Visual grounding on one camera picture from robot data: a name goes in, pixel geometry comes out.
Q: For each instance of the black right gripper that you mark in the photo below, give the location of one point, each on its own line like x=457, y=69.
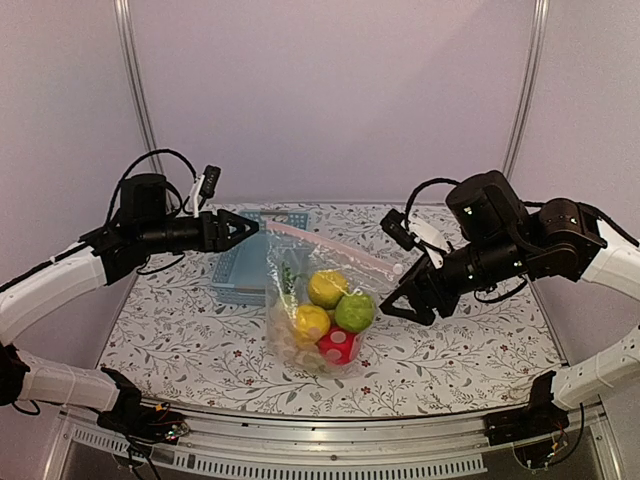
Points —
x=420, y=274

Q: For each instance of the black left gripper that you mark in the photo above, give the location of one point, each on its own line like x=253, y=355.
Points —
x=222, y=239

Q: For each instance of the blue plastic basket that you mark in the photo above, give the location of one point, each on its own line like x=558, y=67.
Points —
x=240, y=274

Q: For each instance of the white radish toy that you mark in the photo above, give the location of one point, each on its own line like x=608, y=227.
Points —
x=291, y=283

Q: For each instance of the red apple toy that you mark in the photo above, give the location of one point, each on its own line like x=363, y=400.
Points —
x=338, y=346

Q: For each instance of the yellow lemon toy top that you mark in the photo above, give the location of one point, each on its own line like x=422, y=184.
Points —
x=325, y=288

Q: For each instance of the yellow lemon toy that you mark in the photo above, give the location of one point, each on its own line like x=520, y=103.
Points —
x=325, y=288
x=311, y=323

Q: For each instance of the clear zip top bag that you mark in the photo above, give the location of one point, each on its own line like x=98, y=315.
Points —
x=309, y=252

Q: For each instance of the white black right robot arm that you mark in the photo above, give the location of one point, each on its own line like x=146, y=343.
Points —
x=506, y=238

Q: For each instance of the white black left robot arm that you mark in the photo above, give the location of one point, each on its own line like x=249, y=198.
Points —
x=138, y=225

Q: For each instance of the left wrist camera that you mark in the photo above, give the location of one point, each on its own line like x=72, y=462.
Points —
x=202, y=190

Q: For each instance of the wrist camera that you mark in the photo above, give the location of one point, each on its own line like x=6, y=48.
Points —
x=416, y=233
x=202, y=190

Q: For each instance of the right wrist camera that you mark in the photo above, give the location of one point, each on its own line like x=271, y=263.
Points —
x=416, y=233

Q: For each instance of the front aluminium rail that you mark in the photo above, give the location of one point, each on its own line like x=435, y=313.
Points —
x=224, y=444

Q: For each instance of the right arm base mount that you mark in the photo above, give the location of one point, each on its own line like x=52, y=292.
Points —
x=530, y=430

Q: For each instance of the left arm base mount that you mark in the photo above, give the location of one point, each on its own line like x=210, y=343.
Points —
x=129, y=417

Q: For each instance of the left aluminium frame post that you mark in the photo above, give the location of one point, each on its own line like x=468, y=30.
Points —
x=124, y=23

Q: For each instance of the aluminium frame post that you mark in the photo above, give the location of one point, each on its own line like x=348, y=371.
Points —
x=124, y=23
x=532, y=64

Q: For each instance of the right aluminium frame post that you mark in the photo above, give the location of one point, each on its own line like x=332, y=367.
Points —
x=532, y=64

